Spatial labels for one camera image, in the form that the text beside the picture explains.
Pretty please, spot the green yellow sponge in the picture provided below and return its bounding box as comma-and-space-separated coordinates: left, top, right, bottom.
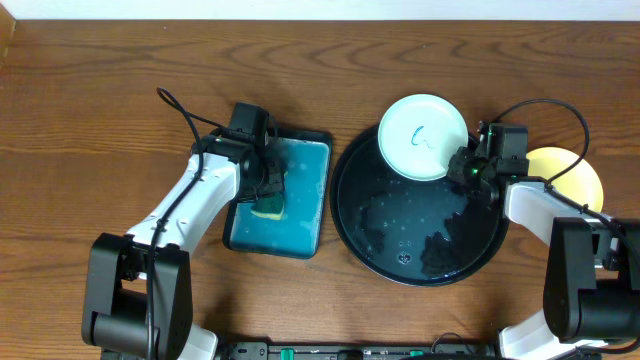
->
250, 193, 285, 221

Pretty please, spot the mint green plate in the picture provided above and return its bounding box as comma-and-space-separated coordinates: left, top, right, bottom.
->
377, 94, 468, 182

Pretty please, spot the yellow plate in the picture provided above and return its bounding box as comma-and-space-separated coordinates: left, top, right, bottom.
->
526, 147, 604, 212

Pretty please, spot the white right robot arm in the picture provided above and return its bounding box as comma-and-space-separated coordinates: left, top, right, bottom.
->
447, 147, 639, 359

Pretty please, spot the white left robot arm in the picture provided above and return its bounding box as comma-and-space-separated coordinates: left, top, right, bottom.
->
81, 140, 284, 359

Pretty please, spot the black rectangular water tray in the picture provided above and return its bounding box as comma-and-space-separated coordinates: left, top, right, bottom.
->
223, 129, 332, 259

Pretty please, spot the round black tray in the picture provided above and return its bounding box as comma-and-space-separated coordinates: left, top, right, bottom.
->
330, 127, 509, 287

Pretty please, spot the left black cable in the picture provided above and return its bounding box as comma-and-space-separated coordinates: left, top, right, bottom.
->
144, 87, 229, 360

